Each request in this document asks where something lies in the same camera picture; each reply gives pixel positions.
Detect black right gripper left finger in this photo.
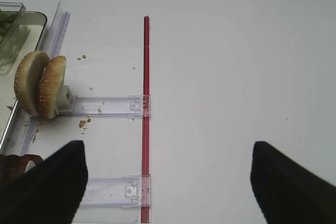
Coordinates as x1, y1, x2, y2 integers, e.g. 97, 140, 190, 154
1, 141, 88, 223

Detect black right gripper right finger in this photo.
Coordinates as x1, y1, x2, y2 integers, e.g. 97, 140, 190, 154
250, 141, 335, 223

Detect meat patties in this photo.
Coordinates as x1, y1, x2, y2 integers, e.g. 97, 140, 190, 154
1, 154, 43, 185

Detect clear lettuce container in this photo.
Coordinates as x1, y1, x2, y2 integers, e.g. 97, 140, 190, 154
1, 2, 29, 75

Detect green lettuce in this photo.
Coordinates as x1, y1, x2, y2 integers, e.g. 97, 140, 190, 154
0, 10, 17, 40

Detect clear plastic lower track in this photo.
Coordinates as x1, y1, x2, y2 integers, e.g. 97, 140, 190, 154
80, 175, 151, 207

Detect clear plastic pusher track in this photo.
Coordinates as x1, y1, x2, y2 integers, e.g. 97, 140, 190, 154
55, 86, 151, 118

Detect sesame bun half inner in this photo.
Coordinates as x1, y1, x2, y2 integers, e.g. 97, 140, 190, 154
37, 56, 67, 119

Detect sesame bun half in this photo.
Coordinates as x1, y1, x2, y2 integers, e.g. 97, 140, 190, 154
14, 51, 50, 116
37, 56, 67, 119

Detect red plastic strip right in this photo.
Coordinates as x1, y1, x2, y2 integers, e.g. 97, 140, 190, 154
141, 16, 150, 223

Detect sesame bun half outer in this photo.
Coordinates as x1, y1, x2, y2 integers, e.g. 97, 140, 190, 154
14, 51, 50, 116

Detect white metal tray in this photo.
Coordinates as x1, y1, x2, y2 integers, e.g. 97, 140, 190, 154
1, 12, 48, 155

